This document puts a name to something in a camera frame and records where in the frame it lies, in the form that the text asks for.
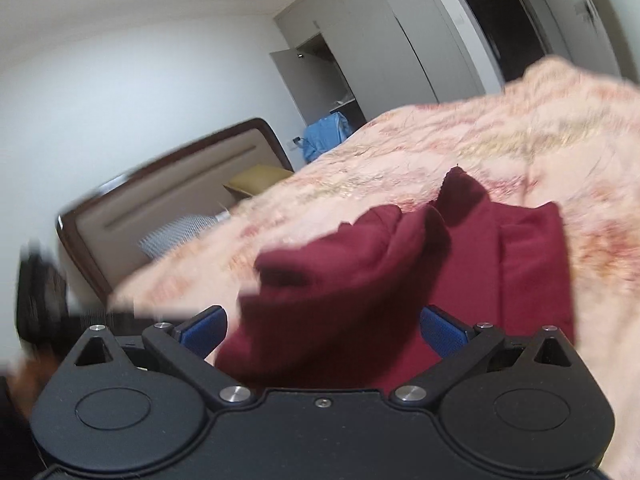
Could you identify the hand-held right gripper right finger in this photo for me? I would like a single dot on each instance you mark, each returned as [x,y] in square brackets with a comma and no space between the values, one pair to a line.
[442,332]

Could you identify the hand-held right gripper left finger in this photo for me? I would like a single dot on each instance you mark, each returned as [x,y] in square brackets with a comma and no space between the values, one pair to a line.
[202,331]

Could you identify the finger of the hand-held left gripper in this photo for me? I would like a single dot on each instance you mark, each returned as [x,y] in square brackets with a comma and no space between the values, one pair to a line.
[115,319]

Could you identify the dark red long-sleeve shirt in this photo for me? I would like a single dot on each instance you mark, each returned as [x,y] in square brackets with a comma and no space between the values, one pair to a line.
[350,285]

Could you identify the checkered blue white pillow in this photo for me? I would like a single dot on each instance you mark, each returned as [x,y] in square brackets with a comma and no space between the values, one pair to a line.
[175,232]

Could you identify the beige brown-framed bed headboard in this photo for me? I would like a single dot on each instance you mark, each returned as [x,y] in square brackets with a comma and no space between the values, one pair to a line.
[150,195]

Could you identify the olive yellow pillow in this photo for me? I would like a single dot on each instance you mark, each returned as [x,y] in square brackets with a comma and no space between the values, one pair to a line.
[257,177]

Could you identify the peach floral blanket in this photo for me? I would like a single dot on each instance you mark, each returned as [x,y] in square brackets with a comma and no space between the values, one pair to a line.
[575,160]

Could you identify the blue garment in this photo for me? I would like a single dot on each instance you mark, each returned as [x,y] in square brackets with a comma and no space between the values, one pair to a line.
[322,135]

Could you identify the open grey wardrobe door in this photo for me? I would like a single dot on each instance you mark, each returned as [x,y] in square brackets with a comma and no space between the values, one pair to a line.
[295,80]

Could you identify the grey built-in wardrobe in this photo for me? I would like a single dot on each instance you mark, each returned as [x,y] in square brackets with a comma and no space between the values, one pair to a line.
[425,35]

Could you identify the white room door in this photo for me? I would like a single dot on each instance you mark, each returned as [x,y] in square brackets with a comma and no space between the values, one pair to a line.
[575,40]

